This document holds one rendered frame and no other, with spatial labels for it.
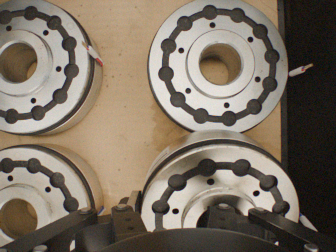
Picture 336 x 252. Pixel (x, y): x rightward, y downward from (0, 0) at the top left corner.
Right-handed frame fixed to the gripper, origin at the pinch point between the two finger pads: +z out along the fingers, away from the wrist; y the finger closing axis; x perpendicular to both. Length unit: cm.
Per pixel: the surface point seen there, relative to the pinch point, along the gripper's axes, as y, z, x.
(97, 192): -5.7, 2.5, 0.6
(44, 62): -8.9, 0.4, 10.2
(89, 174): -6.3, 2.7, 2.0
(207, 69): 3.2, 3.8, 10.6
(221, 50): 3.8, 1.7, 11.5
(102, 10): -5.9, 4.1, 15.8
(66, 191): -7.5, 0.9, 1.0
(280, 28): 9.9, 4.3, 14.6
